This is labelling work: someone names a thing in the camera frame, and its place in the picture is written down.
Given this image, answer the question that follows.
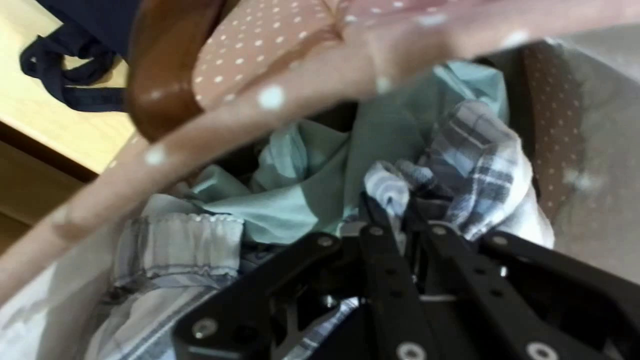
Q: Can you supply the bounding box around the pale teal cloth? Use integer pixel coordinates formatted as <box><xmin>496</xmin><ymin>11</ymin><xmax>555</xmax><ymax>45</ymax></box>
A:
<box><xmin>190</xmin><ymin>60</ymin><xmax>511</xmax><ymax>247</ymax></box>

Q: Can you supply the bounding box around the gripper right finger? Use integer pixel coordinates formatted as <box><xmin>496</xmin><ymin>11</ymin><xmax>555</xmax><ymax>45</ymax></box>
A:
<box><xmin>405</xmin><ymin>199</ymin><xmax>640</xmax><ymax>360</ymax></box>

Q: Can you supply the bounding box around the pink polka dot carrier bag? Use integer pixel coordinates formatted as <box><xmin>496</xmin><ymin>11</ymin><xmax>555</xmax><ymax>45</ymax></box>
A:
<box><xmin>0</xmin><ymin>0</ymin><xmax>640</xmax><ymax>360</ymax></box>

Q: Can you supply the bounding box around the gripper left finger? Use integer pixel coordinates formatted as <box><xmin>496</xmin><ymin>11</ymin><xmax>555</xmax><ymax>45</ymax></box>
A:
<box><xmin>172</xmin><ymin>192</ymin><xmax>441</xmax><ymax>360</ymax></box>

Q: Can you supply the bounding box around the navy fabric bag with straps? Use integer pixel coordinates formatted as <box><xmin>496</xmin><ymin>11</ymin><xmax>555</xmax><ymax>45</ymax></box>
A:
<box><xmin>19</xmin><ymin>0</ymin><xmax>145</xmax><ymax>114</ymax></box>

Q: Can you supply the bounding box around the blue white checked cloth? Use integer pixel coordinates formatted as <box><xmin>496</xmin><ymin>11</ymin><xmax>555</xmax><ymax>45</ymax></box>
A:
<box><xmin>362</xmin><ymin>100</ymin><xmax>556</xmax><ymax>251</ymax></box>

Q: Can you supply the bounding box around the pale striped cloth with elastic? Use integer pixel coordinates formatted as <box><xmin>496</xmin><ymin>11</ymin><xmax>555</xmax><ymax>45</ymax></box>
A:
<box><xmin>82</xmin><ymin>194</ymin><xmax>363</xmax><ymax>360</ymax></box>

